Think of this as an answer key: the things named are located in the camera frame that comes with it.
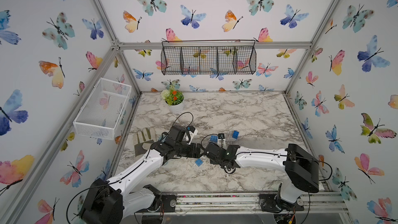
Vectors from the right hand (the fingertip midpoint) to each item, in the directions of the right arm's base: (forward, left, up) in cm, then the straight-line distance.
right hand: (217, 154), depth 84 cm
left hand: (-1, +7, +7) cm, 10 cm away
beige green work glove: (+9, +44, -5) cm, 45 cm away
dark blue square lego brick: (+14, -11, -3) cm, 18 cm away
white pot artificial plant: (+31, +28, +9) cm, 42 cm away
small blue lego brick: (-3, +10, -4) cm, 11 cm away
